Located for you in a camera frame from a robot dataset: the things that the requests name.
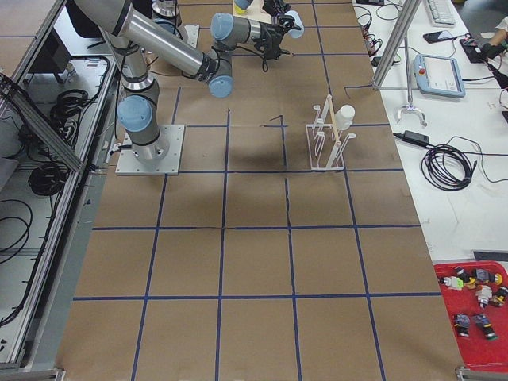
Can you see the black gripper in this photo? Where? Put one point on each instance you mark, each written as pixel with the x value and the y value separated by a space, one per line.
pixel 275 5
pixel 271 28

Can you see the light blue cup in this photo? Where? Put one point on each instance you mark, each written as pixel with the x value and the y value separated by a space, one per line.
pixel 294 22

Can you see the white green-lined cup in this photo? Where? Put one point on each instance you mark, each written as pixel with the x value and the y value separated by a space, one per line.
pixel 344 117

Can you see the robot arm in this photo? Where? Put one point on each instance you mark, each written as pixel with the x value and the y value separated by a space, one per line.
pixel 166 13
pixel 128 32

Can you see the yellow cup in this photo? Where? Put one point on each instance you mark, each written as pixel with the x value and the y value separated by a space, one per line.
pixel 242 5

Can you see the cream plastic tray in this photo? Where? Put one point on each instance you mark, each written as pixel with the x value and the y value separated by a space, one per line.
pixel 255 9

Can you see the silver reacher grabber tool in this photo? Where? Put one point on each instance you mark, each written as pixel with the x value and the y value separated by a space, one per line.
pixel 409 107

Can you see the black smartphone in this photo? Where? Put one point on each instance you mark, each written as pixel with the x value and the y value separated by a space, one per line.
pixel 438 36

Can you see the white keyboard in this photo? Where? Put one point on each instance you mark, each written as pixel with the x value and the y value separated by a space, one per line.
pixel 440 13

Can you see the black power adapter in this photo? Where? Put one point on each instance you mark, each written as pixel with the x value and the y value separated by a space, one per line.
pixel 415 138

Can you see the blue teach pendant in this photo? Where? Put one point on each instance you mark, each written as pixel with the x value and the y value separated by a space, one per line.
pixel 438 75

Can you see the red parts tray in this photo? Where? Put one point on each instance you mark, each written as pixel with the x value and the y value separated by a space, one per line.
pixel 475 295

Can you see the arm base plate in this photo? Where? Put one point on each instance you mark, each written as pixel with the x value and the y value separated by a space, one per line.
pixel 188 33
pixel 162 157

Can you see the white wire cup rack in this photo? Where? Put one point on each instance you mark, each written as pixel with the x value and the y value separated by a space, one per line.
pixel 326 145

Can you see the aluminium frame post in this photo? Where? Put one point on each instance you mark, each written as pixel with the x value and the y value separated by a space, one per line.
pixel 398 33

